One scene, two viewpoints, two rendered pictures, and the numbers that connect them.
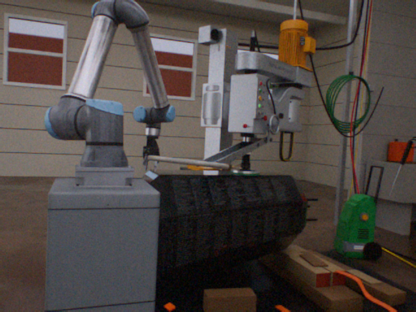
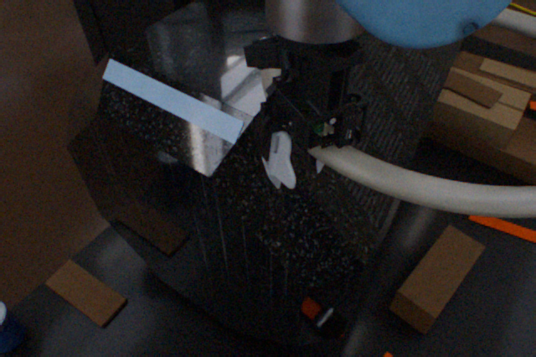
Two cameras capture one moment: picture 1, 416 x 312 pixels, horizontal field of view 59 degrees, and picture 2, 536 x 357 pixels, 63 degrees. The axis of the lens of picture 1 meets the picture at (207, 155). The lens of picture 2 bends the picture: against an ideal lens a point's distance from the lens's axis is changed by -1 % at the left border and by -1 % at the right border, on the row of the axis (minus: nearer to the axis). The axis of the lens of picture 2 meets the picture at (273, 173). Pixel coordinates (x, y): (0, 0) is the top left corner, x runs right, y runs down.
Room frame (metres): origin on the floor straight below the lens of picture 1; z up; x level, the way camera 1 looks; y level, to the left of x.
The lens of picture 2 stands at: (1.96, 0.58, 1.26)
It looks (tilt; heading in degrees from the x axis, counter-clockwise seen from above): 49 degrees down; 325
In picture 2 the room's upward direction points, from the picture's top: straight up
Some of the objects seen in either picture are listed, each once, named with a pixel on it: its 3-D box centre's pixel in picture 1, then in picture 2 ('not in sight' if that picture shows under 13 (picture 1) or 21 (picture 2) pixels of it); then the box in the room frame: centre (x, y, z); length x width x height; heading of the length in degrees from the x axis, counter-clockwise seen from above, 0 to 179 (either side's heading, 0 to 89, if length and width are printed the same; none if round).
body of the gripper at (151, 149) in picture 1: (151, 146); (315, 85); (2.22, 0.34, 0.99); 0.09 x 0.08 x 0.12; 172
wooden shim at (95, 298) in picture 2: not in sight; (85, 292); (2.78, 0.69, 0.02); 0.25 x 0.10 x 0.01; 22
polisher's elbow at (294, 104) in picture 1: (288, 110); not in sight; (3.25, -0.69, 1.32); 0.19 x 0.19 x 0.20
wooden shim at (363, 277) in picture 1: (363, 277); (510, 74); (2.65, -1.18, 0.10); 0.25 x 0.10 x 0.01; 22
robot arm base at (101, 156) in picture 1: (104, 154); not in sight; (1.52, 0.43, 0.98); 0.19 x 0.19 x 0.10
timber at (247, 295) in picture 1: (229, 301); (437, 277); (2.19, -0.18, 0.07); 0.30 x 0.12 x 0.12; 102
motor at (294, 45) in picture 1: (294, 46); not in sight; (3.25, -0.70, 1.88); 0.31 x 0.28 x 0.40; 52
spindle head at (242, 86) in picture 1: (254, 107); not in sight; (2.80, -0.33, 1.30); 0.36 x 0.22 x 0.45; 142
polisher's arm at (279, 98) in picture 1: (275, 113); not in sight; (3.04, -0.53, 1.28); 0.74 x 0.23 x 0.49; 142
